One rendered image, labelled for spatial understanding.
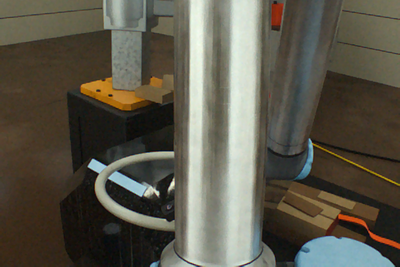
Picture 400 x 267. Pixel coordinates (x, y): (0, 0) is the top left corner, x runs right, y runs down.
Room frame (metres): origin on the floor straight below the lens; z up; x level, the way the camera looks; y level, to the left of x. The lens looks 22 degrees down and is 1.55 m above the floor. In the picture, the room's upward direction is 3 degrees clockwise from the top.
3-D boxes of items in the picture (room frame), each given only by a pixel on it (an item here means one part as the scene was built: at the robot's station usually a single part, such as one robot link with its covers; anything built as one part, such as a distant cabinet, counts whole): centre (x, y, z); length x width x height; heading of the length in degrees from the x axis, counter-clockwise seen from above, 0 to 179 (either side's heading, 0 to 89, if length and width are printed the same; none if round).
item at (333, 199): (2.20, -0.95, 0.10); 0.25 x 0.10 x 0.01; 55
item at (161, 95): (2.15, 0.27, 0.81); 0.20 x 0.10 x 0.05; 59
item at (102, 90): (2.35, 0.44, 0.76); 0.49 x 0.49 x 0.05; 51
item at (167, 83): (2.38, 0.20, 0.80); 0.20 x 0.10 x 0.05; 2
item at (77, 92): (2.35, 0.44, 0.37); 0.66 x 0.66 x 0.74; 51
